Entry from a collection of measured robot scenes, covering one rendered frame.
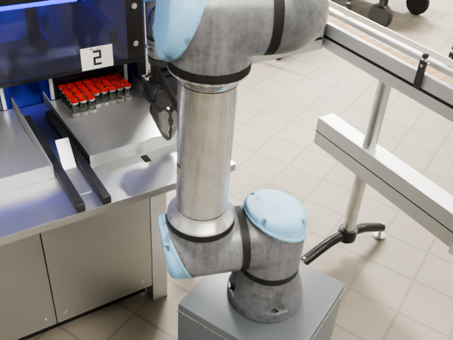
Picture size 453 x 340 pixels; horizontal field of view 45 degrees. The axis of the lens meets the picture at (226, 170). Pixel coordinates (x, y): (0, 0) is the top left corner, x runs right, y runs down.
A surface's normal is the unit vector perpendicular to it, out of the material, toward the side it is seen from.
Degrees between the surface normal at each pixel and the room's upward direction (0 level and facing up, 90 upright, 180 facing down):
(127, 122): 0
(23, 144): 0
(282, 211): 8
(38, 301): 90
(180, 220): 46
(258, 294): 72
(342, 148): 90
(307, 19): 85
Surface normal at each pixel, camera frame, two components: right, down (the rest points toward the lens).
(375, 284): 0.06, -0.81
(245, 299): -0.54, 0.18
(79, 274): 0.53, 0.52
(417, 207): -0.85, 0.27
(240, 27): 0.25, 0.53
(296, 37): 0.40, 0.77
